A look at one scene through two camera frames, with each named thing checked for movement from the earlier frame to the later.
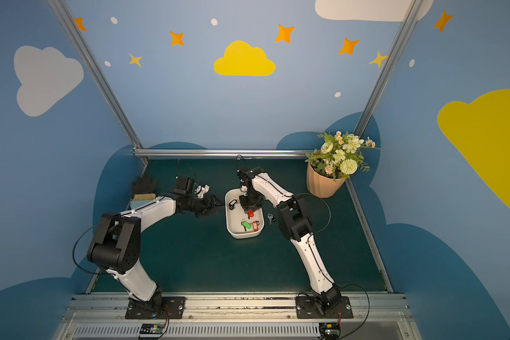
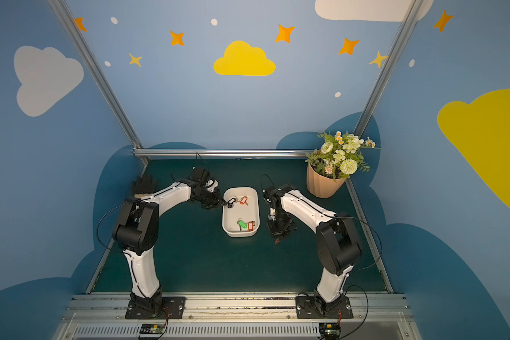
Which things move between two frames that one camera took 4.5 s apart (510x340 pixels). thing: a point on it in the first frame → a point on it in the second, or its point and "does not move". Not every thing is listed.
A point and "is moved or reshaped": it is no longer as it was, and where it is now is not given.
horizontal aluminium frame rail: (226, 153) does not move
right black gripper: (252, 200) → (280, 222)
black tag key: (231, 204) does not move
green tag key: (246, 224) is moved or reshaped
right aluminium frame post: (401, 35) does not move
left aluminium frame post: (85, 53) does not move
